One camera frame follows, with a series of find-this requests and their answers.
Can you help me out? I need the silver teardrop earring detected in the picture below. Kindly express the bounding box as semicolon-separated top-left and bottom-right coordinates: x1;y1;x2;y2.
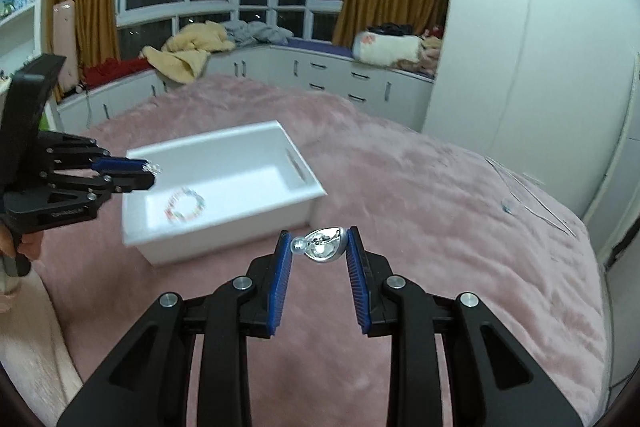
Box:
290;227;348;263

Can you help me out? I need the white rolled plush blanket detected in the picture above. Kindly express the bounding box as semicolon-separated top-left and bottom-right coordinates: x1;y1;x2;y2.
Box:
352;31;422;67

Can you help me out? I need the white window seat cabinet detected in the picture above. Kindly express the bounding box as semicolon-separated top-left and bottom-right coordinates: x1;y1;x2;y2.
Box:
52;39;435;133

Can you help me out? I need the white rectangular storage tray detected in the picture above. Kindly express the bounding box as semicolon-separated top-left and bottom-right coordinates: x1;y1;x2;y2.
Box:
122;120;326;265

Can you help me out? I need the red cloth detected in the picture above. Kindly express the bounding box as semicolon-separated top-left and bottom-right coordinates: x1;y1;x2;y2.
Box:
82;57;152;90

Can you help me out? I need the grey clothes pile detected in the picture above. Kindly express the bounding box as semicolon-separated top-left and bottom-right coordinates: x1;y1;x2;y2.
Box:
221;20;293;48

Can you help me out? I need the yellow towel pile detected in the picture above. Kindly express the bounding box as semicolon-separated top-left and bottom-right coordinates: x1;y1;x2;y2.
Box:
140;20;235;84

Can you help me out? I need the small blue object on bed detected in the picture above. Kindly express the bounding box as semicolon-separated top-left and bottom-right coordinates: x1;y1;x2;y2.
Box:
501;198;516;215

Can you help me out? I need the pink beige clothes pile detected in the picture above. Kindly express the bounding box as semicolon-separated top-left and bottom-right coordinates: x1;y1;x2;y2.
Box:
408;25;444;76

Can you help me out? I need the person's left hand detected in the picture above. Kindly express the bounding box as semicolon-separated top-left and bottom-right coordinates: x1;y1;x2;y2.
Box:
0;222;43;261

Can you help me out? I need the colourful bead bracelet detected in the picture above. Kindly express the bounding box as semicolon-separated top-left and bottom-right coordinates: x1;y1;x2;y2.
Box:
162;186;206;226

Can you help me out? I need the white wardrobe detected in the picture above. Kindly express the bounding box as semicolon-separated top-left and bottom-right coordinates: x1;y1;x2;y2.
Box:
423;0;639;215

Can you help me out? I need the pink fluffy bed blanket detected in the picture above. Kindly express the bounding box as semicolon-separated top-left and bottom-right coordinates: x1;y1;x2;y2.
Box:
29;74;609;427

